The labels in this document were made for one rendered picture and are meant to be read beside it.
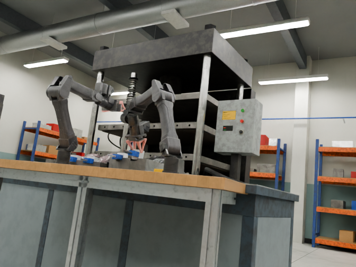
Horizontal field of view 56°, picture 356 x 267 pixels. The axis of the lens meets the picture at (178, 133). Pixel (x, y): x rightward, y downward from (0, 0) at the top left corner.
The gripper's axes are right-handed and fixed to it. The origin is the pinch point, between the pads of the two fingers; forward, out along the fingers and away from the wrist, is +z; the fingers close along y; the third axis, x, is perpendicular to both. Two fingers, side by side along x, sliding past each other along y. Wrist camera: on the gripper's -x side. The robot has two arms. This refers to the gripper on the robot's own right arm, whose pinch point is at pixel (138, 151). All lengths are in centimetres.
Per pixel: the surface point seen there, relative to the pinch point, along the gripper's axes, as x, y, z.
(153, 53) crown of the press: -103, 60, -50
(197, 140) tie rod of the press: -73, 6, 15
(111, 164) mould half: 5.8, 15.6, 7.1
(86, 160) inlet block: 14.5, 25.3, 2.5
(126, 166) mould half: 5.7, 4.2, 6.9
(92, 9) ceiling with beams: -398, 428, -154
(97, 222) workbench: 21.7, 16.3, 34.4
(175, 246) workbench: 23, -35, 36
